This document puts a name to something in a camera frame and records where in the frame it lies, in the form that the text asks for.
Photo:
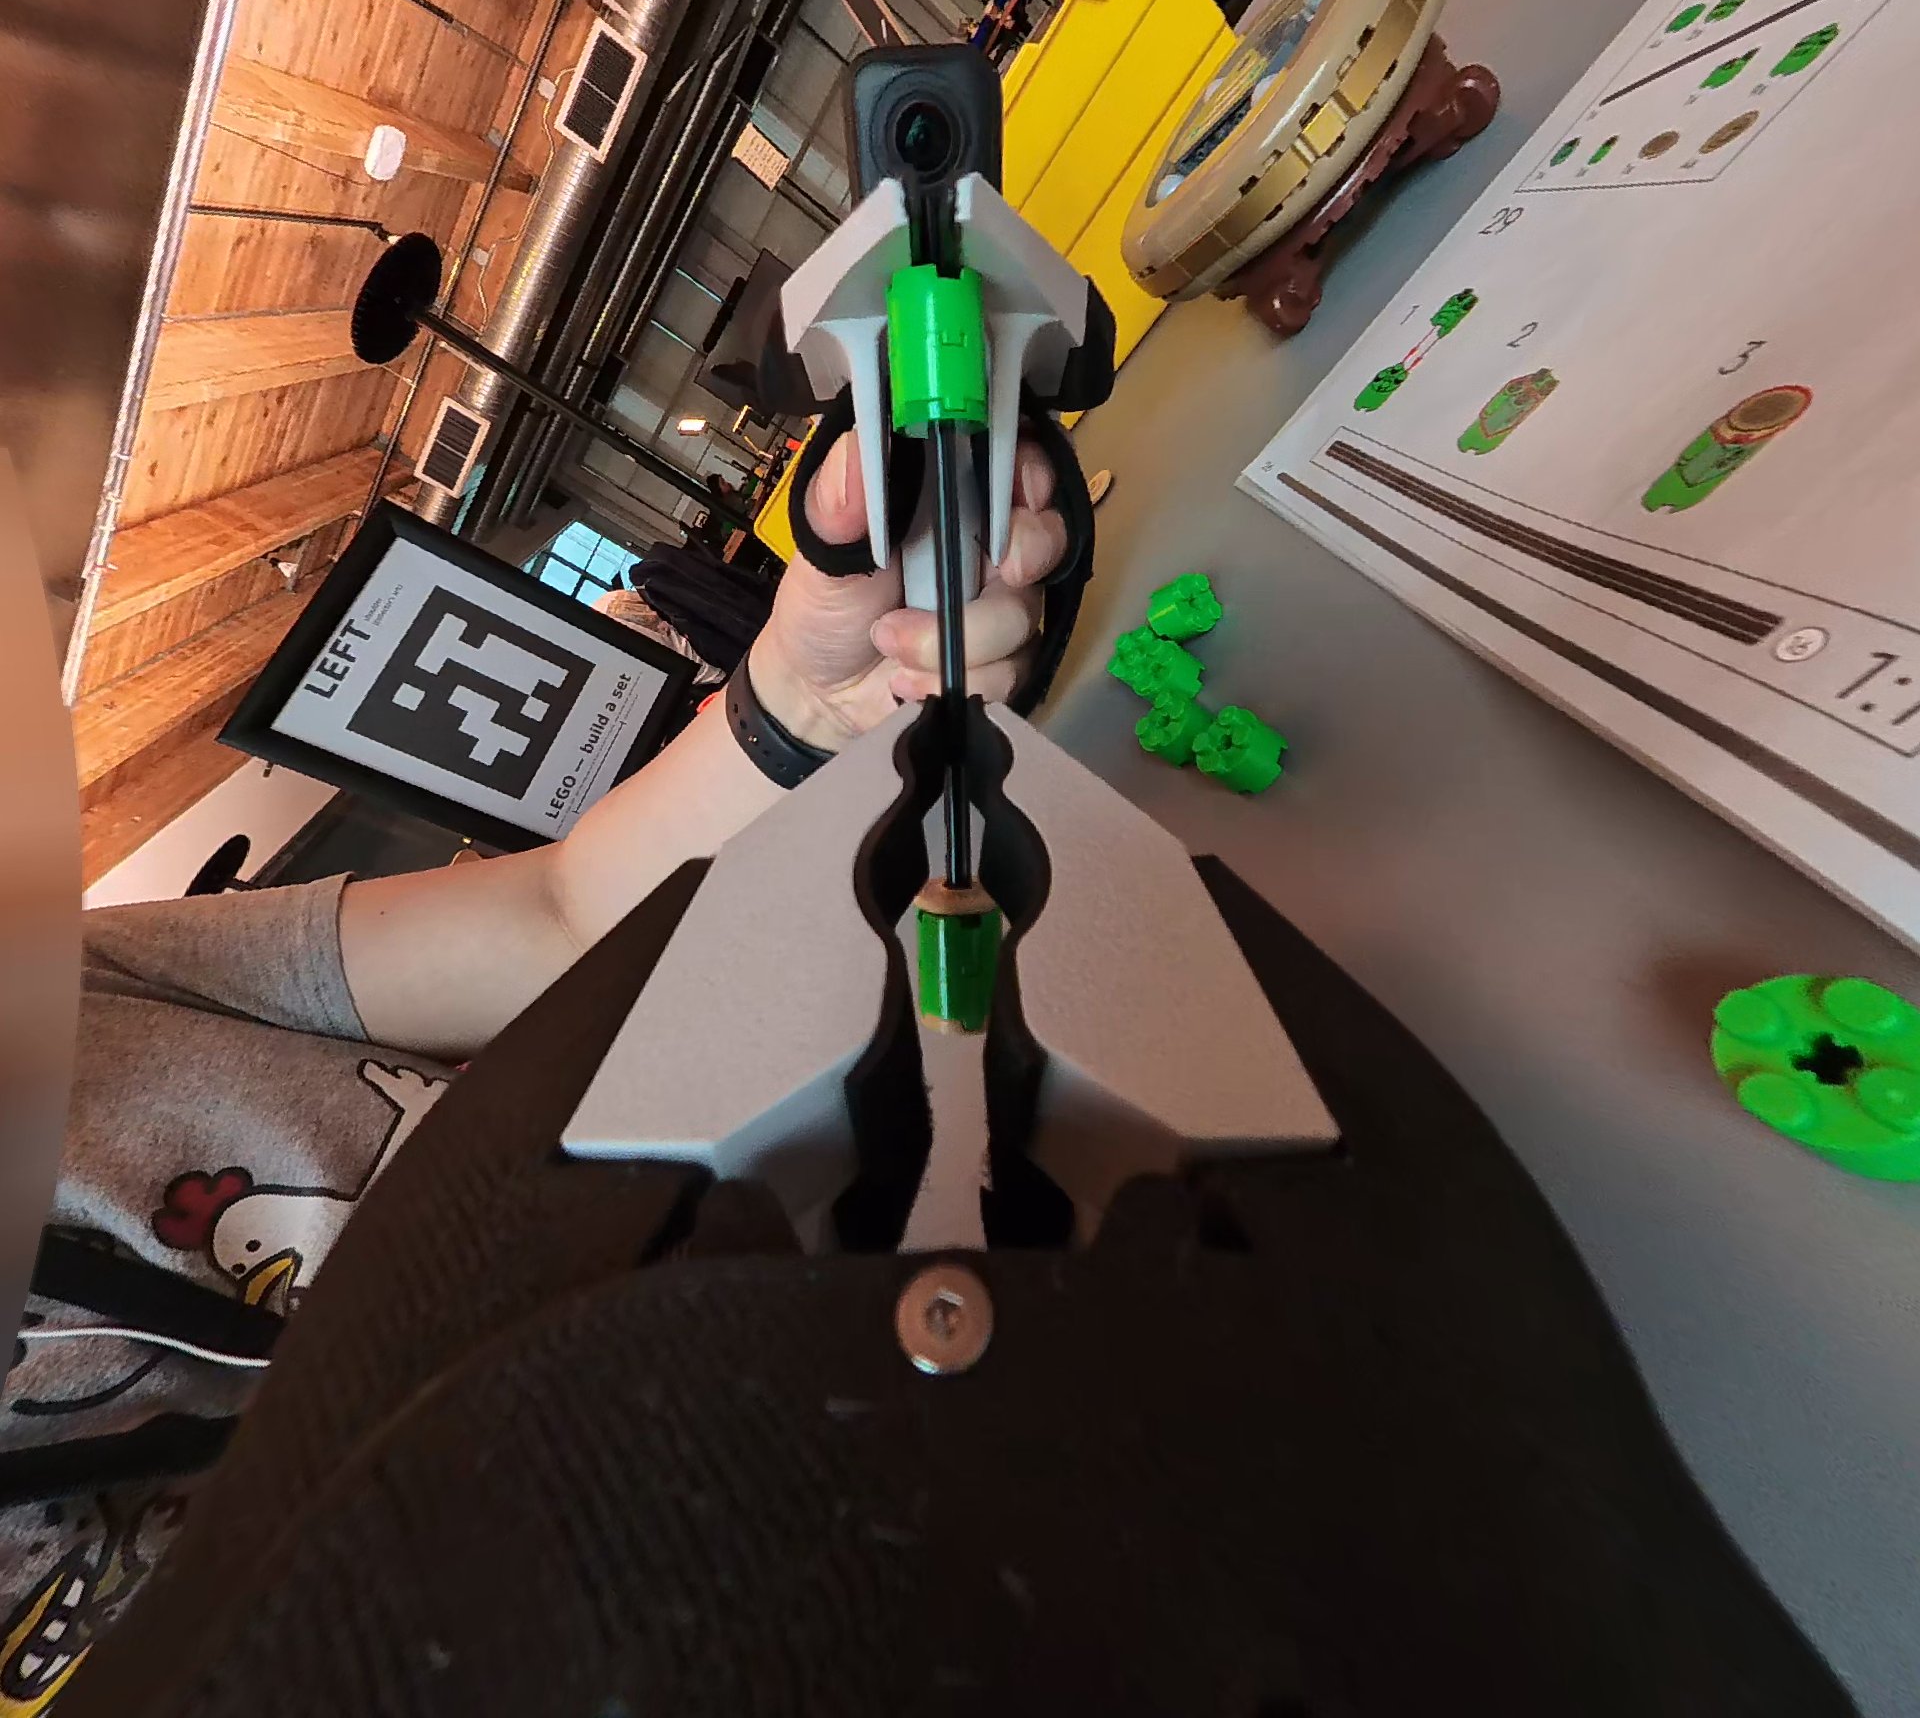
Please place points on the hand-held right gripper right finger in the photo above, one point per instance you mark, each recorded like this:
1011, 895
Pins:
1155, 999

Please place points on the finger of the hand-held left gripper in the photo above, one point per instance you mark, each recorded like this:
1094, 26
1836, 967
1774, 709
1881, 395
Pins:
825, 301
1034, 287

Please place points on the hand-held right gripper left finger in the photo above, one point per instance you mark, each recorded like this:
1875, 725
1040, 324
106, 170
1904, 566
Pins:
751, 999

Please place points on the small green tan cylinder brick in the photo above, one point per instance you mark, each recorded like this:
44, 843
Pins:
956, 976

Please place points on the black axle rod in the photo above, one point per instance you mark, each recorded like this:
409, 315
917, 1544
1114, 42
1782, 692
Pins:
950, 638

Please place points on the person's left forearm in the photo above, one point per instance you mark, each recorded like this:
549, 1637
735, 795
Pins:
600, 892

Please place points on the person's left hand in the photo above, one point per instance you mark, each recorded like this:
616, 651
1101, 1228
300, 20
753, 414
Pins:
825, 676

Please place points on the black monitor screen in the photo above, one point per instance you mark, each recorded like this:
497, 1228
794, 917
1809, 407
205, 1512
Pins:
742, 322

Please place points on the paper window notice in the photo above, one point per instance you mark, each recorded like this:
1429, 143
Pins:
761, 158

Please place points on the stacked yellow plastic bins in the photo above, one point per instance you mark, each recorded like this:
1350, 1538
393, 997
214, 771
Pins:
1111, 23

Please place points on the small green round brick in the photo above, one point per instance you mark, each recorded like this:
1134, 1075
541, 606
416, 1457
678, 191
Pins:
1172, 730
1153, 665
1185, 608
1242, 751

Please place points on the black wrist band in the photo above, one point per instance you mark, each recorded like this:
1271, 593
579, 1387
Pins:
773, 737

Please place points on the white vent grille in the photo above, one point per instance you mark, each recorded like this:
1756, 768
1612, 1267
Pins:
451, 446
600, 90

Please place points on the tan round brick pot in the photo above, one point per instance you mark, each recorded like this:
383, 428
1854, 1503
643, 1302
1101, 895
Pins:
1291, 99

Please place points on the dark jacket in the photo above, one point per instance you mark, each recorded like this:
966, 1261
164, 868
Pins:
690, 593

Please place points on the black pole stand round top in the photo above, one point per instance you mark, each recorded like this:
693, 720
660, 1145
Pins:
393, 301

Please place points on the white ceiling sensor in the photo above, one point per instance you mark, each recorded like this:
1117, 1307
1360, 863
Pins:
384, 151

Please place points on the black framed marker sign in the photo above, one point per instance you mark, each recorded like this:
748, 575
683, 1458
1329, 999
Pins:
374, 699

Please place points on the grey printed t-shirt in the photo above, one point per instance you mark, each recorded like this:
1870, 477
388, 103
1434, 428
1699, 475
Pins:
194, 999

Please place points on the green round plate brick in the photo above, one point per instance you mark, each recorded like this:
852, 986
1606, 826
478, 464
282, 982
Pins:
1771, 1119

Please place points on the white instruction booklet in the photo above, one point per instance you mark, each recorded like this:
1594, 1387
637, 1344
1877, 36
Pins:
1650, 518

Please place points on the long metal ventilation duct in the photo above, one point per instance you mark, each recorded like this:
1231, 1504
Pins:
570, 232

